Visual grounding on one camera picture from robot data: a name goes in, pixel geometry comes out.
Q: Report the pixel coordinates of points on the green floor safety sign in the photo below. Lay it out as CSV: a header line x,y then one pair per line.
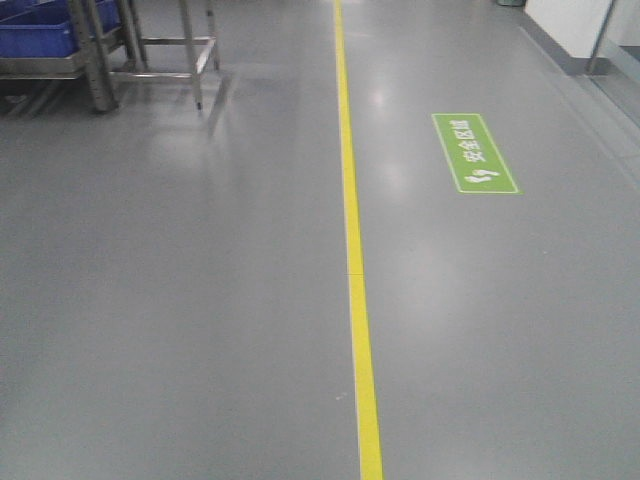
x,y
474,159

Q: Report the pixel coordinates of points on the metal storage shelf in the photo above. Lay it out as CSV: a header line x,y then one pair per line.
x,y
101,41

